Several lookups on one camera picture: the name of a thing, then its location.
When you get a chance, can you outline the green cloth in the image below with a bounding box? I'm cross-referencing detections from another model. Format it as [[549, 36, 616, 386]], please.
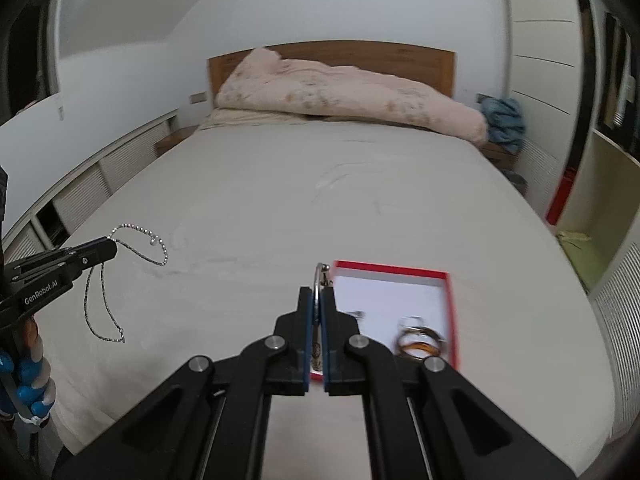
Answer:
[[556, 231, 602, 283]]

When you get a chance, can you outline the white low slatted cabinet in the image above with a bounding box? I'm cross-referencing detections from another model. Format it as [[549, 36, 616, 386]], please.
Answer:
[[0, 109, 179, 263]]

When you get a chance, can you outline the person's left hand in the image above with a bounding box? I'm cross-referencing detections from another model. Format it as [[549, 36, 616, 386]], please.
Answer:
[[0, 319, 54, 429]]

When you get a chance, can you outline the beige floral quilt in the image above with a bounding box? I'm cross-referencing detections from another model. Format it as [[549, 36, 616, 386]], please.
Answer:
[[214, 46, 489, 144]]

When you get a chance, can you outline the dark waste bin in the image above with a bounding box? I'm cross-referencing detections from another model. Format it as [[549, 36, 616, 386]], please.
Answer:
[[500, 169, 528, 197]]

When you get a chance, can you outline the thin silver bangle with clasp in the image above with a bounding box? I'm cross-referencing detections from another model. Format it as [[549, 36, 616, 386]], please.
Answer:
[[312, 261, 335, 361]]

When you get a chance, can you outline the wooden headboard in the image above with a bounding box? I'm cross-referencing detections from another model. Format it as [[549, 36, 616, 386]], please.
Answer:
[[206, 40, 457, 111]]

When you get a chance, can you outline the bed with grey sheet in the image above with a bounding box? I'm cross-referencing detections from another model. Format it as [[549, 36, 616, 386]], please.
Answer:
[[0, 121, 617, 480]]

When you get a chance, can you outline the white wardrobe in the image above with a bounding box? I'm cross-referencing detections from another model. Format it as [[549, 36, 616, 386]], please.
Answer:
[[501, 0, 597, 223]]

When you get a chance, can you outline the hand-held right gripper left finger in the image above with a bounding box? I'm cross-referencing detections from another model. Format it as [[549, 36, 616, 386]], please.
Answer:
[[52, 286, 318, 480]]

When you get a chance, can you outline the brown bangle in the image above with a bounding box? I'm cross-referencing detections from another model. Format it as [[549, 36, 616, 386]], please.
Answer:
[[394, 326, 447, 359]]

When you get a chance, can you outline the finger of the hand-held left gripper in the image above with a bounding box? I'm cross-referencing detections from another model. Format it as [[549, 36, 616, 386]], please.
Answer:
[[12, 237, 118, 277], [15, 247, 119, 292]]

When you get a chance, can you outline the red jewelry box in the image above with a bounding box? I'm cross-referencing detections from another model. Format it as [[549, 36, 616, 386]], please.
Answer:
[[309, 259, 461, 384]]

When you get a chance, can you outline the wooden nightstand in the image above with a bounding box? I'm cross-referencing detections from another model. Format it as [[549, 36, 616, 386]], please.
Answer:
[[481, 141, 521, 172]]

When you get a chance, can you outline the silver chain necklace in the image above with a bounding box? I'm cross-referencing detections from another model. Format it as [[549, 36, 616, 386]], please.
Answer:
[[82, 223, 169, 345]]

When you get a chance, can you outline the red object by wardrobe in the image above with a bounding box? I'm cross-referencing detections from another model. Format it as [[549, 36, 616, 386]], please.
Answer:
[[545, 169, 577, 227]]

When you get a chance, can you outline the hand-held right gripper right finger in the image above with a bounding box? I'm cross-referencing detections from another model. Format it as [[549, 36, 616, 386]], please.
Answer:
[[322, 287, 576, 480]]

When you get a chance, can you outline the blue clothes pile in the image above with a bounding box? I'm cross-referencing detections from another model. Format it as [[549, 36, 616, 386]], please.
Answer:
[[479, 97, 527, 154]]

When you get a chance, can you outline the beige pillow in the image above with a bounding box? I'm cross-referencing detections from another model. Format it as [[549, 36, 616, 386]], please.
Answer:
[[201, 107, 313, 132]]

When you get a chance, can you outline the white slatted radiator cover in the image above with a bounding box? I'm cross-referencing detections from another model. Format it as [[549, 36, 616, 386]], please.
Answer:
[[586, 242, 640, 442]]

